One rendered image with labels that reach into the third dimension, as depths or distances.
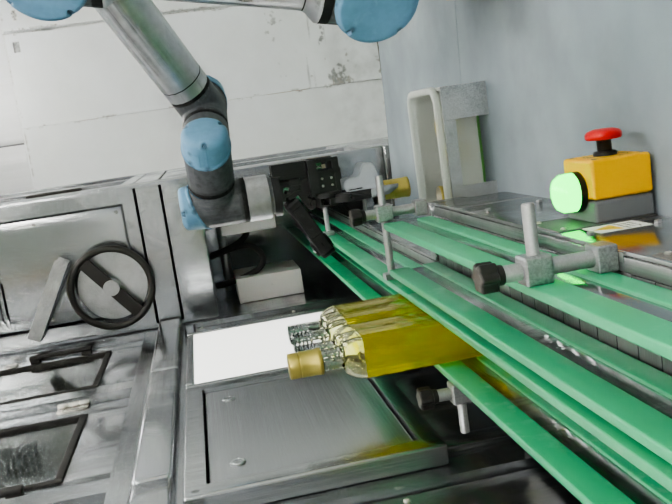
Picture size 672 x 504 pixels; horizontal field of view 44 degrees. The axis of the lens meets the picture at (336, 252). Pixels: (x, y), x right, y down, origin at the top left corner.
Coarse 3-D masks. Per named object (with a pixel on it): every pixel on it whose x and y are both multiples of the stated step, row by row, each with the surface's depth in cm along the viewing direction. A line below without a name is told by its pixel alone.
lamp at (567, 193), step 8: (560, 176) 91; (568, 176) 91; (576, 176) 91; (552, 184) 92; (560, 184) 91; (568, 184) 90; (576, 184) 90; (584, 184) 90; (552, 192) 92; (560, 192) 91; (568, 192) 90; (576, 192) 90; (584, 192) 90; (552, 200) 93; (560, 200) 91; (568, 200) 90; (576, 200) 90; (584, 200) 90; (560, 208) 92; (568, 208) 91; (576, 208) 91; (584, 208) 91
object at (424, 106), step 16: (416, 96) 145; (432, 96) 135; (416, 112) 151; (432, 112) 151; (416, 128) 152; (432, 128) 152; (416, 144) 152; (432, 144) 152; (416, 160) 152; (432, 160) 153; (416, 176) 154; (432, 176) 153; (448, 176) 138; (432, 192) 154; (448, 192) 137
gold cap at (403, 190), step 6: (384, 180) 143; (390, 180) 143; (396, 180) 142; (402, 180) 142; (408, 180) 142; (402, 186) 142; (408, 186) 142; (396, 192) 142; (402, 192) 142; (408, 192) 142; (390, 198) 143
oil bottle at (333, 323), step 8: (392, 304) 122; (400, 304) 122; (408, 304) 121; (344, 312) 122; (352, 312) 121; (360, 312) 120; (368, 312) 119; (376, 312) 119; (384, 312) 118; (392, 312) 118; (400, 312) 119; (328, 320) 120; (336, 320) 118; (344, 320) 118; (352, 320) 118; (360, 320) 118; (328, 328) 119; (336, 328) 117; (328, 336) 118
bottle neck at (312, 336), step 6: (312, 330) 120; (318, 330) 119; (324, 330) 119; (294, 336) 118; (300, 336) 118; (306, 336) 118; (312, 336) 118; (318, 336) 118; (324, 336) 119; (294, 342) 118; (300, 342) 118; (306, 342) 118; (312, 342) 118; (318, 342) 118; (294, 348) 120
